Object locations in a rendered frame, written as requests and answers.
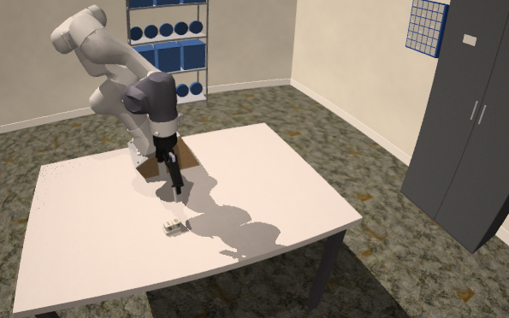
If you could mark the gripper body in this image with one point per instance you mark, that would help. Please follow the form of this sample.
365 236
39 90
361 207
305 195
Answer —
166 144

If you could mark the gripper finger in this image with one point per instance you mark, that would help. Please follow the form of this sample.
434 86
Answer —
175 175
161 166

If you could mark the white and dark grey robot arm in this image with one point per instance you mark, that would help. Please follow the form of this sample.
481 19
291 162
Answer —
149 105

